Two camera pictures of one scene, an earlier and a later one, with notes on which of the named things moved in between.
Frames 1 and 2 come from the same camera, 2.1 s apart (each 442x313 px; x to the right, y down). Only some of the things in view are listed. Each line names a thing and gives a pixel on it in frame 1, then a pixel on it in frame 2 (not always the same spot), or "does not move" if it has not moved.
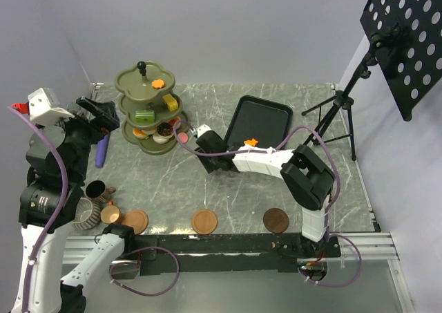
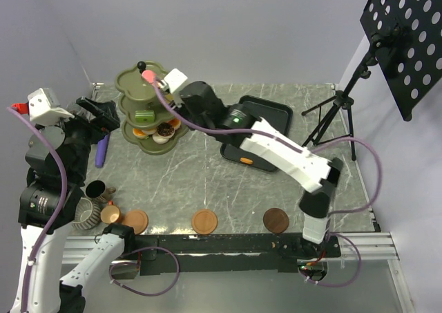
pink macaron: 183,137 to 148,75
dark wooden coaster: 275,220 does not move
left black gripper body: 102,123 does not move
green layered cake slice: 144,116 does not move
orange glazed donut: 139,133 does not move
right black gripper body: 209,163 to 182,109
